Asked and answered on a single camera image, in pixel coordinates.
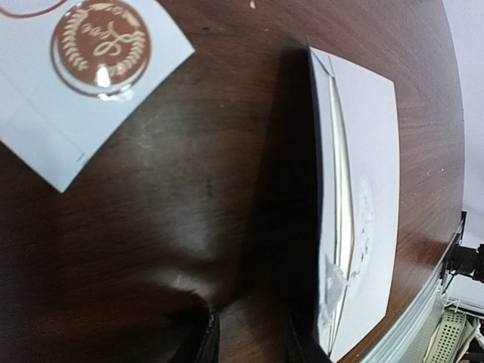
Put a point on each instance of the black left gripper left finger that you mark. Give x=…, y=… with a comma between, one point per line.
x=208, y=337

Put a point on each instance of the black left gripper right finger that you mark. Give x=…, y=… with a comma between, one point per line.
x=301, y=347

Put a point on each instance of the grey envelope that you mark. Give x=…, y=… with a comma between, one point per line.
x=348, y=310

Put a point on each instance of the white sticker sheet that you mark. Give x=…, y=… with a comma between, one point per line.
x=52, y=128

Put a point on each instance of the brown seal sticker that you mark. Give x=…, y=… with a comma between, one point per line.
x=100, y=48

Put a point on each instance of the green perforated basket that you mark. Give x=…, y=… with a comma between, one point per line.
x=452, y=337

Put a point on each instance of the front aluminium rail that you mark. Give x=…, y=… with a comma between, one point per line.
x=407, y=340

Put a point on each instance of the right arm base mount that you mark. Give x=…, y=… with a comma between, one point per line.
x=462, y=260

